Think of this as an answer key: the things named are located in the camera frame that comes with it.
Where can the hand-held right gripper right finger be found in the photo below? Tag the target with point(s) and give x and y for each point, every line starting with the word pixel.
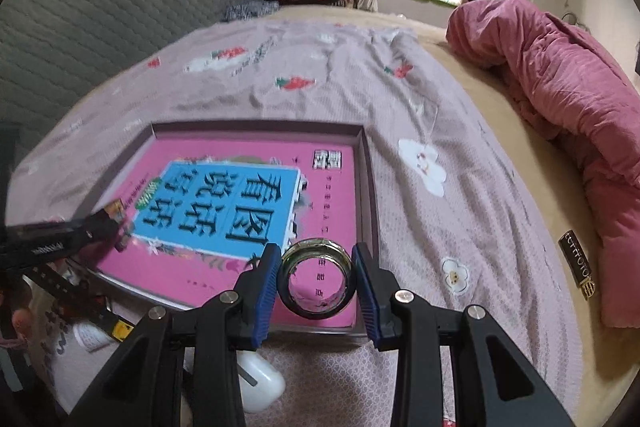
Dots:
pixel 367 297

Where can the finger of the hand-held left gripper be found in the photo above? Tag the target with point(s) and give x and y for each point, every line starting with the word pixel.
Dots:
pixel 97 229

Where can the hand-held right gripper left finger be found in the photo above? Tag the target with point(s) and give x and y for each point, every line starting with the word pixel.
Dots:
pixel 263 297

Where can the black and gold lipstick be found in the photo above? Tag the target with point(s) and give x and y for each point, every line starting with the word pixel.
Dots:
pixel 116 208

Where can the shallow grey cardboard tray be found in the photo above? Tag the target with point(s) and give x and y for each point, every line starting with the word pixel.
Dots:
pixel 367 187

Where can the white earbuds case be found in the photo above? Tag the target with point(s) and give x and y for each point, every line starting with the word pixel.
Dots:
pixel 265 382

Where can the pink and blue book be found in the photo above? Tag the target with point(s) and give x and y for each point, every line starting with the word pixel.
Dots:
pixel 330 207

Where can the black gold fabric label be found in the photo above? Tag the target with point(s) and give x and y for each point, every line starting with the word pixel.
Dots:
pixel 580 267

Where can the grey quilted headboard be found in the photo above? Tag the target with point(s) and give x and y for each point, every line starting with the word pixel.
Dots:
pixel 100 7

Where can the purple printed blanket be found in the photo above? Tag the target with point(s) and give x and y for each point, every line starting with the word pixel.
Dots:
pixel 300 77

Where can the blue patterned cloth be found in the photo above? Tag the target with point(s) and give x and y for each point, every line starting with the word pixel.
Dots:
pixel 245 10

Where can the pink duvet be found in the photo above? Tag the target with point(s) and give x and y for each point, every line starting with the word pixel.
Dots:
pixel 565 77

